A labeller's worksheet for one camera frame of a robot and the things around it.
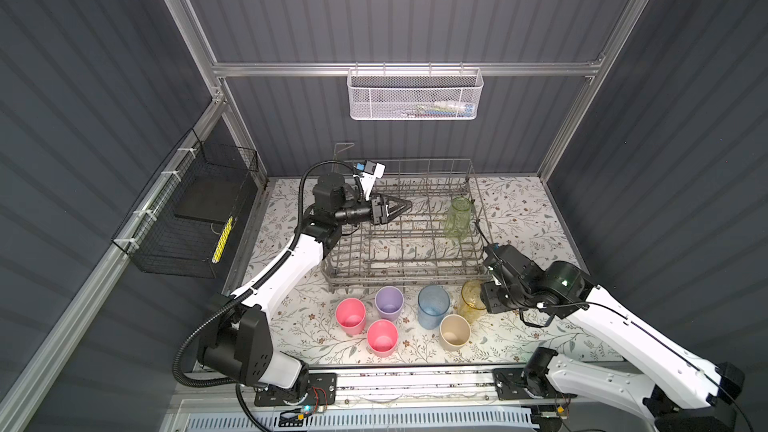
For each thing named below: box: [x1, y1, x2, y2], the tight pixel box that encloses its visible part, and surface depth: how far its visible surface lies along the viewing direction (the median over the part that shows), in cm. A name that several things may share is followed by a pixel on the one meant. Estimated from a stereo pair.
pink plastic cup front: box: [366, 319, 399, 358], surface depth 81 cm
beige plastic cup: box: [439, 314, 471, 351], surface depth 82 cm
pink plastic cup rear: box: [336, 297, 367, 336], surface depth 84 cm
